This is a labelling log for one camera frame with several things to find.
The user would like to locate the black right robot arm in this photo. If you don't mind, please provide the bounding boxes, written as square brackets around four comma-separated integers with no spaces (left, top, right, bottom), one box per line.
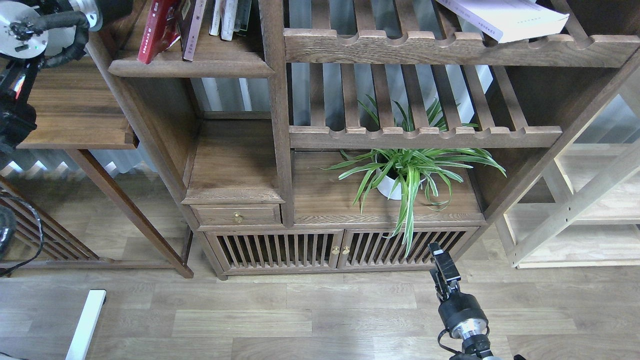
[428,243,499,360]

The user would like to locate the dark wooden bookshelf cabinet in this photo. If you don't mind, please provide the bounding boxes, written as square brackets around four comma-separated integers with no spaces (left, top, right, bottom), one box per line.
[88,0,639,280]

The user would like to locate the transparent upright folder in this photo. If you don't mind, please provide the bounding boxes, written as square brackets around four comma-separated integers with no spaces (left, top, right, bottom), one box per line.
[233,0,253,36]

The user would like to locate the right slatted cabinet door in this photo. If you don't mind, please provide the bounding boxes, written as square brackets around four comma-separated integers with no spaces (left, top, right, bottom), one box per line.
[330,227,477,272]

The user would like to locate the dark wooden side table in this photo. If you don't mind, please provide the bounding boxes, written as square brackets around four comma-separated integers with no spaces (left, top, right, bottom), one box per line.
[16,57,194,279]

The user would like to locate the light wooden shelf unit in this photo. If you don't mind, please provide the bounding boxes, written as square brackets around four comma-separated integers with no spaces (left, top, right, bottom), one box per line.
[496,70,640,269]

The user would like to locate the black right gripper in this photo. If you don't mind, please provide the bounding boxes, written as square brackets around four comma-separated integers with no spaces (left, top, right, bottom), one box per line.
[428,243,489,341]

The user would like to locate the slatted cabinet door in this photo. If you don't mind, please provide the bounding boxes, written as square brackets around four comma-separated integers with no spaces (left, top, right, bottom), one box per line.
[205,229,344,275]
[330,227,477,272]

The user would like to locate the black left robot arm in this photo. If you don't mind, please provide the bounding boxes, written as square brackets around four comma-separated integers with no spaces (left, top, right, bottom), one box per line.
[1,0,137,154]

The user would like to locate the wooden slatted rack left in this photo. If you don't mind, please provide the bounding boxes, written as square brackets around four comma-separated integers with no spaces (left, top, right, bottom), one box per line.
[1,177,117,273]

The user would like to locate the white bar on floor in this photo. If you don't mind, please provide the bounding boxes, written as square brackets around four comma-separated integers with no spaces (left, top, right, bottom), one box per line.
[65,289,107,360]

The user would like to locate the green spider plant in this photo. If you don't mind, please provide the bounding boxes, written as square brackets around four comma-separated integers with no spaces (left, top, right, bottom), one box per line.
[321,95,507,257]

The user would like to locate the left slatted cabinet door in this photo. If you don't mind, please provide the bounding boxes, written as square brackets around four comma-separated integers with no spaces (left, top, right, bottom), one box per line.
[205,229,344,275]

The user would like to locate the dark red book white characters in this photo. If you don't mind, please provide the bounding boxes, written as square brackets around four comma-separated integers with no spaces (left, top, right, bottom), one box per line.
[177,0,207,62]

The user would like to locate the white plant pot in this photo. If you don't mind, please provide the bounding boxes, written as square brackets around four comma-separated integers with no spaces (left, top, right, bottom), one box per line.
[375,168,426,200]

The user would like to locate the small wooden drawer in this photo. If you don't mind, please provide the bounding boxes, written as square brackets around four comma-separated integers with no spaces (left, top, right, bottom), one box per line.
[191,203,281,226]

